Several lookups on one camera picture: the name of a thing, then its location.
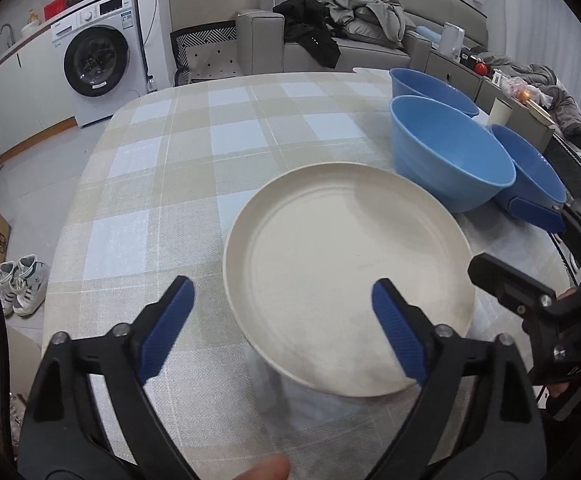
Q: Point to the person's left hand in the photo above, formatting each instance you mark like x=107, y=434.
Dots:
x=265, y=470

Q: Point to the black patterned chair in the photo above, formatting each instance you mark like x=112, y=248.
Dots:
x=210, y=57

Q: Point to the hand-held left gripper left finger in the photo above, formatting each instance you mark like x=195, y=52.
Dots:
x=165, y=332

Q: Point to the pile of grey clothes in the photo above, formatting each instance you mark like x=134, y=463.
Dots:
x=370, y=15

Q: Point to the red box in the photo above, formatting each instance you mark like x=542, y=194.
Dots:
x=55, y=10

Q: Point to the person's right hand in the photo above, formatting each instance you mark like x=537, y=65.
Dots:
x=558, y=390

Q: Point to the black jacket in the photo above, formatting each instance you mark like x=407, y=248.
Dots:
x=310, y=32

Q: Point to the small yellow bottle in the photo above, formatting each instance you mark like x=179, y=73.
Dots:
x=30, y=22

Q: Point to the white marble table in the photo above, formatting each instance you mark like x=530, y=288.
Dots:
x=370, y=70

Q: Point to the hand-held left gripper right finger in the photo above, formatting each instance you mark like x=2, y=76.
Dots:
x=400, y=332

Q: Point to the white sneaker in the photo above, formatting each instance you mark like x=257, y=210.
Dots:
x=30, y=285
x=5, y=287

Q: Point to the blue bowl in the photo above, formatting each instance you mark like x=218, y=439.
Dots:
x=445, y=160
x=533, y=175
x=428, y=91

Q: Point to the grey side cabinet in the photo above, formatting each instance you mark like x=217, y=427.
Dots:
x=450, y=72

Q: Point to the light blue pillow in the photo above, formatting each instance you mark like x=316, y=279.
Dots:
x=429, y=34

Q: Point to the white washing machine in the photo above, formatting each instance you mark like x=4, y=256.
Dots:
x=95, y=60

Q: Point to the small red object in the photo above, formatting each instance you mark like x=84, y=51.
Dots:
x=479, y=68

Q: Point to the white kitchen base cabinet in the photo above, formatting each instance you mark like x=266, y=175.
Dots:
x=15, y=100

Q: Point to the cream round plate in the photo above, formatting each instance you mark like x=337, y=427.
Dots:
x=340, y=270

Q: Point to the kitchen faucet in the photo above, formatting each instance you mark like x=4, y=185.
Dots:
x=8, y=35

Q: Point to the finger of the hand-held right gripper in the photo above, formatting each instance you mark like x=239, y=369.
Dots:
x=508, y=282
x=535, y=212

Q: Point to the beige tumbler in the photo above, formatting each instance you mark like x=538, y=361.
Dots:
x=499, y=111

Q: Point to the clear snack bag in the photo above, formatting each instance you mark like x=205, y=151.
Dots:
x=518, y=91

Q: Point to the grey blanket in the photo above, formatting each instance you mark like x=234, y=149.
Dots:
x=565, y=105

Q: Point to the grey sofa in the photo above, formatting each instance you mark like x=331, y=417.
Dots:
x=260, y=45

